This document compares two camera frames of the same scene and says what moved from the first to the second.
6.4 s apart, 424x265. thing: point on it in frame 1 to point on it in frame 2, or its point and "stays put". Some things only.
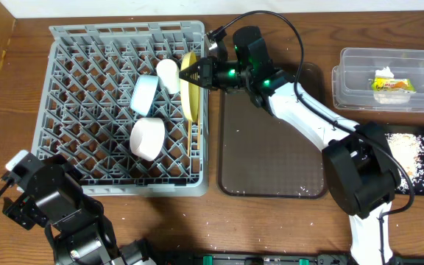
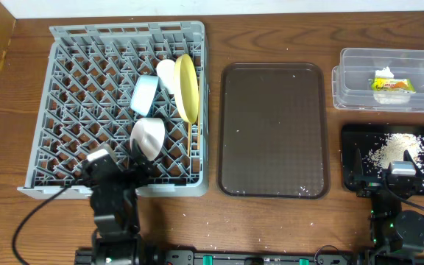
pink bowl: x=147 y=137 stays put
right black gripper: x=214 y=73 to x=372 y=180
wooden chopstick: x=189 y=137 stays put
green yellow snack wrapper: x=392 y=85 stays put
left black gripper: x=17 y=212 to x=122 y=176
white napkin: x=390 y=97 stays put
